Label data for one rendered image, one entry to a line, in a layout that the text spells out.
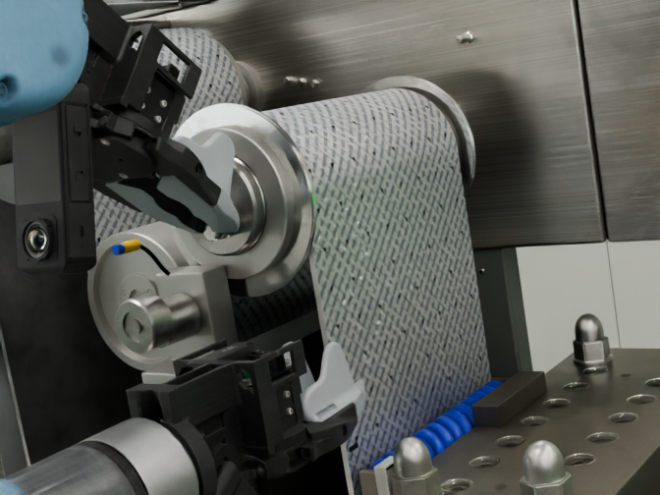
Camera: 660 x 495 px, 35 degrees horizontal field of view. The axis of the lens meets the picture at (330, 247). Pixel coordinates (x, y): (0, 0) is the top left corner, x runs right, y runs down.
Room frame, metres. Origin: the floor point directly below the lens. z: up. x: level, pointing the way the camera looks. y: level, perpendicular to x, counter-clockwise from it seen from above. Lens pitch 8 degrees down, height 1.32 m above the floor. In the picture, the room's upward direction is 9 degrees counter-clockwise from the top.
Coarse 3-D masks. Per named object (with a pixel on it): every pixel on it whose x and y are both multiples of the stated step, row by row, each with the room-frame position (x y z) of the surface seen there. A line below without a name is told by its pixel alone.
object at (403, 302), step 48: (384, 240) 0.84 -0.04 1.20; (432, 240) 0.90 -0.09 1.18; (336, 288) 0.78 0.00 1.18; (384, 288) 0.83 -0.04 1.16; (432, 288) 0.89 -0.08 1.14; (336, 336) 0.77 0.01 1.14; (384, 336) 0.82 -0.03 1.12; (432, 336) 0.88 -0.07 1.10; (480, 336) 0.94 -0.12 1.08; (384, 384) 0.81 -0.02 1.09; (432, 384) 0.87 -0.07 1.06; (480, 384) 0.93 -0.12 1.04; (384, 432) 0.80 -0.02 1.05
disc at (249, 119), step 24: (192, 120) 0.81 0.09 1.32; (216, 120) 0.80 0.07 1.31; (240, 120) 0.78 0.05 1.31; (264, 120) 0.77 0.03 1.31; (288, 144) 0.76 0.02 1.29; (288, 168) 0.76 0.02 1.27; (312, 192) 0.75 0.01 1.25; (312, 216) 0.75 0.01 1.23; (312, 240) 0.76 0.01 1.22; (192, 264) 0.83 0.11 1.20; (288, 264) 0.77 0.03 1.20; (240, 288) 0.80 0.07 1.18; (264, 288) 0.79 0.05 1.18
